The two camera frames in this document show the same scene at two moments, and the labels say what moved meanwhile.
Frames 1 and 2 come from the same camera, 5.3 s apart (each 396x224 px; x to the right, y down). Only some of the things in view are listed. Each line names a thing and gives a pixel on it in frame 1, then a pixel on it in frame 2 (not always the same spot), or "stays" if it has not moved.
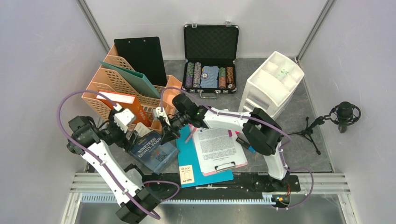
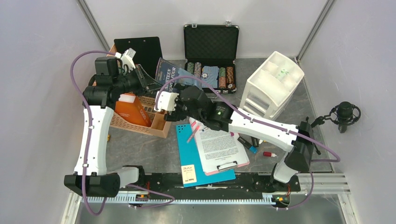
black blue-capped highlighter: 246,144 stays
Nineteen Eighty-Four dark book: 152,150 -> 166,72
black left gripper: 123,141 -> 144,80
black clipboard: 143,55 stays
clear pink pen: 195,129 stays
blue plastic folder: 191,172 stays
